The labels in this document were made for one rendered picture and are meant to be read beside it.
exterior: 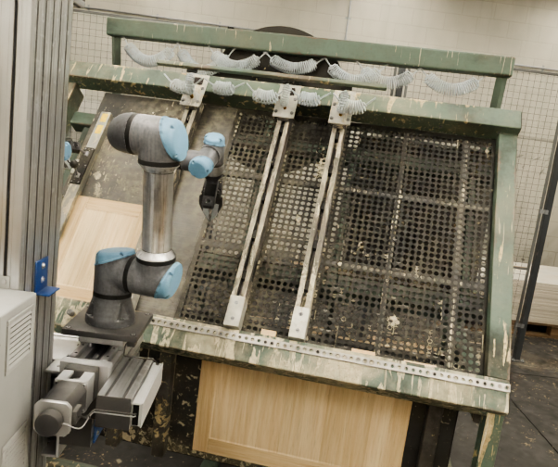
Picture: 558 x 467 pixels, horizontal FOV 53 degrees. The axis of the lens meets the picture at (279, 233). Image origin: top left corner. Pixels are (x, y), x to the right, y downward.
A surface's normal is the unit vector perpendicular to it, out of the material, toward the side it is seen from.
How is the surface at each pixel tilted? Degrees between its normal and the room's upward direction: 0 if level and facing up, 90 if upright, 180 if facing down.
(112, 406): 90
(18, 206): 90
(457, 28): 90
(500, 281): 54
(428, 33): 90
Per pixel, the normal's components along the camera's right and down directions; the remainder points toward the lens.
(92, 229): -0.07, -0.45
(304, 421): -0.18, 0.15
